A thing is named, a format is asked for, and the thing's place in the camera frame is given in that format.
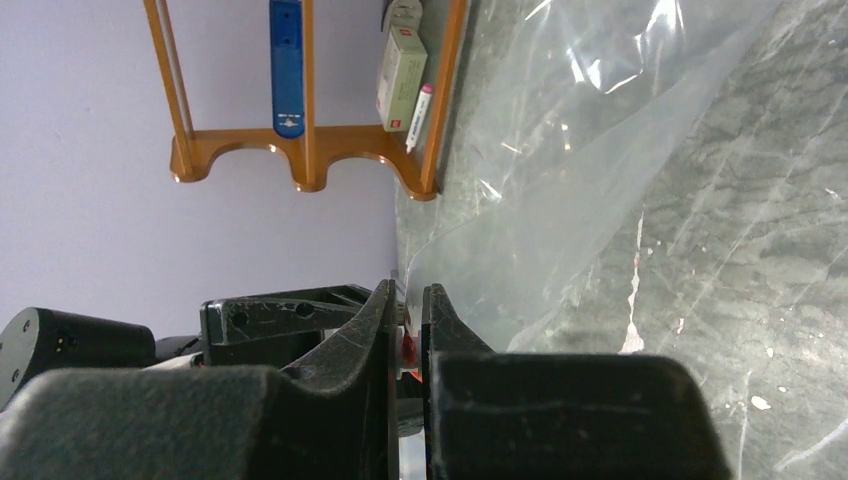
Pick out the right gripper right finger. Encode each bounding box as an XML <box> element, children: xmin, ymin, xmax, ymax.
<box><xmin>421</xmin><ymin>284</ymin><xmax>732</xmax><ymax>479</ymax></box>

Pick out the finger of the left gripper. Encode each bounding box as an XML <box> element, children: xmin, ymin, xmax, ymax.
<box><xmin>200</xmin><ymin>284</ymin><xmax>372</xmax><ymax>368</ymax></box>

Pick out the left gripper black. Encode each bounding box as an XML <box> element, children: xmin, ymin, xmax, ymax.
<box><xmin>1</xmin><ymin>307</ymin><xmax>202</xmax><ymax>405</ymax></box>

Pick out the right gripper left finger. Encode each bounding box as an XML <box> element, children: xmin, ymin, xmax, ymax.
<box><xmin>1</xmin><ymin>280</ymin><xmax>399</xmax><ymax>479</ymax></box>

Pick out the clear zip top bag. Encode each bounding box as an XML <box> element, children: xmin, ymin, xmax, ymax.
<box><xmin>407</xmin><ymin>1</ymin><xmax>780</xmax><ymax>479</ymax></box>

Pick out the wooden shelf rack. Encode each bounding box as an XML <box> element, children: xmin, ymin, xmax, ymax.
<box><xmin>144</xmin><ymin>1</ymin><xmax>469</xmax><ymax>201</ymax></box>

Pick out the white marker lower shelf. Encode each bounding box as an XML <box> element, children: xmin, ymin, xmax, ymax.
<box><xmin>405</xmin><ymin>83</ymin><xmax>434</xmax><ymax>154</ymax></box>

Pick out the green box lower shelf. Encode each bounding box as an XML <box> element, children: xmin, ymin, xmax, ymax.
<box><xmin>376</xmin><ymin>26</ymin><xmax>428</xmax><ymax>132</ymax></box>

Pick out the blue stapler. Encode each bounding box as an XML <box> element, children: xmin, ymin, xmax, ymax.
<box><xmin>269</xmin><ymin>0</ymin><xmax>305</xmax><ymax>139</ymax></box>

